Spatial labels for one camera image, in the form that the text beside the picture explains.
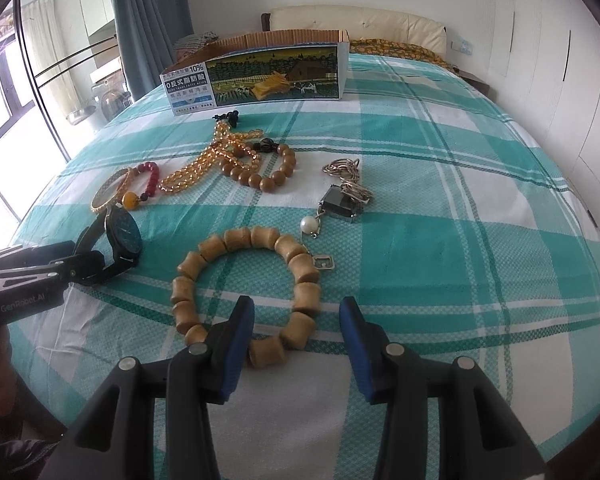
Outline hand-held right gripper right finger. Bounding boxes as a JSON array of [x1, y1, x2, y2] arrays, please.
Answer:
[[339, 296, 551, 480]]

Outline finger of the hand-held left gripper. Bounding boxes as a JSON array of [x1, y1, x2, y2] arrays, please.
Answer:
[[0, 241, 78, 267], [0, 252, 107, 287]]

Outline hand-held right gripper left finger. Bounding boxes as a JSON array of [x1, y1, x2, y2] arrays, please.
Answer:
[[40, 296, 256, 480]]

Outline black wrist watch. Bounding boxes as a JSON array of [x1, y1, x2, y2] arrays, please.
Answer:
[[74, 206, 144, 286]]

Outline barrel wooden bead bracelet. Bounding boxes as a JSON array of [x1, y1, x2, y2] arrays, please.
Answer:
[[171, 226, 322, 367]]

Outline green pendant with dark cord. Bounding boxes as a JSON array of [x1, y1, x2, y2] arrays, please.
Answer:
[[212, 109, 242, 130]]

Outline printed cardboard box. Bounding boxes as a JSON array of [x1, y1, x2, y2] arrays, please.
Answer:
[[160, 29, 351, 117]]

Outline gold bangle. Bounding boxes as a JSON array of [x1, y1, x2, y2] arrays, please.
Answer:
[[91, 167, 131, 211]]

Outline pearl charm with metal tag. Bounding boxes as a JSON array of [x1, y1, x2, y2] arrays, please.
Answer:
[[300, 212, 337, 273]]

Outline metal basin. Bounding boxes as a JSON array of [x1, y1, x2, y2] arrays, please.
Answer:
[[66, 105, 99, 125]]

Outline teal checked blanket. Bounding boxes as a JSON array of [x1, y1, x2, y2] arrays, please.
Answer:
[[7, 52, 600, 480]]

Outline metal pot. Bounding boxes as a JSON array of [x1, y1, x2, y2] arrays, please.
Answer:
[[100, 91, 132, 121]]

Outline glass sliding door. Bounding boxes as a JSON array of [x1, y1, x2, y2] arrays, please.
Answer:
[[0, 0, 131, 223]]

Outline blue-grey curtain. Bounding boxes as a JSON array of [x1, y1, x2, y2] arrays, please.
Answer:
[[105, 0, 194, 103]]

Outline dark wooden nightstand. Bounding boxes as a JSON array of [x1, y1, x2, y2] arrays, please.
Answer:
[[452, 67, 491, 97]]

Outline yellow patterned pillow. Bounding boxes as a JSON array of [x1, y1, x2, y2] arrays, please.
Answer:
[[349, 39, 454, 69]]

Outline cream padded headboard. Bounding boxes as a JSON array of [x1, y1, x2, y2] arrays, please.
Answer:
[[261, 7, 449, 54]]

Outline white wardrobe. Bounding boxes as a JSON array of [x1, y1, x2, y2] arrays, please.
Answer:
[[480, 0, 600, 266]]

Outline red bead bracelet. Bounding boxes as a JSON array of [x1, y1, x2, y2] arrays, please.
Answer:
[[112, 160, 161, 210]]

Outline amber bead necklace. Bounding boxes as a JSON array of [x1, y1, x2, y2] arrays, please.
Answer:
[[159, 122, 267, 195]]

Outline silver chain with dark pendant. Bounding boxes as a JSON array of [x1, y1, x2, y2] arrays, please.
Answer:
[[319, 157, 376, 224]]

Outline round brown bead bracelet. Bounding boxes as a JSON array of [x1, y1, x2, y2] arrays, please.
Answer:
[[222, 142, 298, 192]]

